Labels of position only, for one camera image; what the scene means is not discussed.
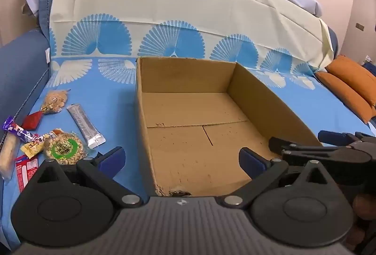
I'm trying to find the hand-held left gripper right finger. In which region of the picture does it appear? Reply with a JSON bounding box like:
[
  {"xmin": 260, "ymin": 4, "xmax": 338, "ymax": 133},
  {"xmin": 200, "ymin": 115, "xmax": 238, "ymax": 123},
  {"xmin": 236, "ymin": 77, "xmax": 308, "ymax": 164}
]
[{"xmin": 222, "ymin": 148, "xmax": 338, "ymax": 209}]

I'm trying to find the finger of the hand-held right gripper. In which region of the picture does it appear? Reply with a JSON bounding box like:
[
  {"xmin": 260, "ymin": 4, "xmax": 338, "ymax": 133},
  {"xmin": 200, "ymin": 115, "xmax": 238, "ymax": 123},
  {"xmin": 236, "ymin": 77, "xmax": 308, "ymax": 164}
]
[
  {"xmin": 269, "ymin": 137, "xmax": 373, "ymax": 166},
  {"xmin": 318, "ymin": 130, "xmax": 376, "ymax": 147}
]

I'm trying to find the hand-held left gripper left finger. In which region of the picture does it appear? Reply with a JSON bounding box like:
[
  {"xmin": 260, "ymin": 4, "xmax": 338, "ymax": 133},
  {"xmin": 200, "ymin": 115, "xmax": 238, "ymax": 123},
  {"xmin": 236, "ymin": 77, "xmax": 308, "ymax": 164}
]
[{"xmin": 28, "ymin": 146, "xmax": 144, "ymax": 209}]

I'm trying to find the brown cardboard box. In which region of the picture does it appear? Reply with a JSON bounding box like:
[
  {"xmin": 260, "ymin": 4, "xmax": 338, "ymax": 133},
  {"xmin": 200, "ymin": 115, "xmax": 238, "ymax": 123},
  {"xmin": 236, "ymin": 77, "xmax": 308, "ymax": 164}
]
[{"xmin": 135, "ymin": 57, "xmax": 324, "ymax": 197}]

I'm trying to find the clear bag of crackers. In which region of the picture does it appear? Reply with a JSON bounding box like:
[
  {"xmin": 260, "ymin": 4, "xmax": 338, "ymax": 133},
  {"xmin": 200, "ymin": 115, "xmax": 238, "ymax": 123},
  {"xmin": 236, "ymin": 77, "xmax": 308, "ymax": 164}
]
[{"xmin": 39, "ymin": 89, "xmax": 71, "ymax": 115}]

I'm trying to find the yellow snack packet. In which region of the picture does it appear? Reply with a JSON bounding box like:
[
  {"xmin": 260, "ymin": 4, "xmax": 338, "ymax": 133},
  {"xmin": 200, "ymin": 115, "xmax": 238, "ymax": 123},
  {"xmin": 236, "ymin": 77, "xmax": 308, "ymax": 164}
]
[{"xmin": 20, "ymin": 129, "xmax": 63, "ymax": 160}]

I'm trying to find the red and white snack packet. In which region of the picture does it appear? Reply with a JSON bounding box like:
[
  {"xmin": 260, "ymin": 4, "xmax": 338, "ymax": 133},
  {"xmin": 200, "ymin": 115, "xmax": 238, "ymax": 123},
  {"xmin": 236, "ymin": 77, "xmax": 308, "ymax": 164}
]
[{"xmin": 15, "ymin": 155, "xmax": 39, "ymax": 192}]

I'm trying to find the purple snack packet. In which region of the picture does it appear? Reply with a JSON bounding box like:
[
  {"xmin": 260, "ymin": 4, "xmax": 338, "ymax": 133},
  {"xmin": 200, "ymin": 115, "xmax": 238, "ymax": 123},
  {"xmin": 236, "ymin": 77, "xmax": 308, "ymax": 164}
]
[{"xmin": 1, "ymin": 116, "xmax": 40, "ymax": 142}]

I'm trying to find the person's right hand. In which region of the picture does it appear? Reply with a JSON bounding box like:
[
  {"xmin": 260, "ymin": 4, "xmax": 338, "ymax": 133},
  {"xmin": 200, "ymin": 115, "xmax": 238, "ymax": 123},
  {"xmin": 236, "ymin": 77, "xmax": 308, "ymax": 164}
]
[{"xmin": 348, "ymin": 193, "xmax": 376, "ymax": 248}]

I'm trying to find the orange cushion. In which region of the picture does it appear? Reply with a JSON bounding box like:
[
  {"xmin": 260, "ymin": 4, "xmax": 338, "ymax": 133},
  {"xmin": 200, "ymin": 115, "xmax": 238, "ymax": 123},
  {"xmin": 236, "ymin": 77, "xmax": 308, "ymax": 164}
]
[
  {"xmin": 314, "ymin": 71, "xmax": 376, "ymax": 125},
  {"xmin": 326, "ymin": 55, "xmax": 376, "ymax": 109}
]

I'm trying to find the silver snack packet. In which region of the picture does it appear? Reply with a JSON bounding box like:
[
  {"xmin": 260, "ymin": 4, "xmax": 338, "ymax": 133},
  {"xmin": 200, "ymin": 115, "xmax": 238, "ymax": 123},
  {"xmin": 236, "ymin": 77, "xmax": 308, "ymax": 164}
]
[{"xmin": 67, "ymin": 104, "xmax": 106, "ymax": 150}]

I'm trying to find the round green-label peanut bag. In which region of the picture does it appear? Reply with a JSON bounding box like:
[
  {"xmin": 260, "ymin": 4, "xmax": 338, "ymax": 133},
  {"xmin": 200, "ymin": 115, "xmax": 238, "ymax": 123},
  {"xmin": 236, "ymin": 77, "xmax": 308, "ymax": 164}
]
[{"xmin": 43, "ymin": 132, "xmax": 89, "ymax": 166}]

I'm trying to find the blue fan-print sheet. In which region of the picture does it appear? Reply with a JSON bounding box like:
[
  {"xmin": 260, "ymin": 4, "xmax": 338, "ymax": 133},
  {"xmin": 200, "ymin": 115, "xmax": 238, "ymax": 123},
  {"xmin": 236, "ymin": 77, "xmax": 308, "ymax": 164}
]
[{"xmin": 0, "ymin": 0, "xmax": 376, "ymax": 252}]

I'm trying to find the beige wafer bar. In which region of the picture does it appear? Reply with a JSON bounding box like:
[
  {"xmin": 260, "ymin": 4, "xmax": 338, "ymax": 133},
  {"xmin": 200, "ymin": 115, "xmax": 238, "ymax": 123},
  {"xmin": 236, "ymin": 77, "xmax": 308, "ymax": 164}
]
[{"xmin": 0, "ymin": 133, "xmax": 16, "ymax": 182}]

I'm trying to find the metal chain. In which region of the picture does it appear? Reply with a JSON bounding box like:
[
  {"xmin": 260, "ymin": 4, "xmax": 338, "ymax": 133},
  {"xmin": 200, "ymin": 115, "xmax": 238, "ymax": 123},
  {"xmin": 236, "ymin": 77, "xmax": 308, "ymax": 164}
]
[{"xmin": 0, "ymin": 67, "xmax": 50, "ymax": 141}]

